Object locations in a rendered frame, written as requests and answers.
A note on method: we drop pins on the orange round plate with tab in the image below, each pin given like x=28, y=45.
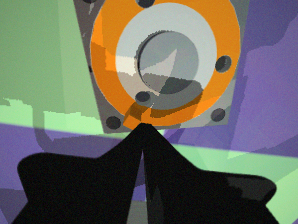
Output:
x=211, y=25

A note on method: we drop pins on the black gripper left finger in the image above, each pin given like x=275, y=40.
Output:
x=110, y=178

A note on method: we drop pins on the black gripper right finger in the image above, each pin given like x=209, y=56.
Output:
x=172, y=182

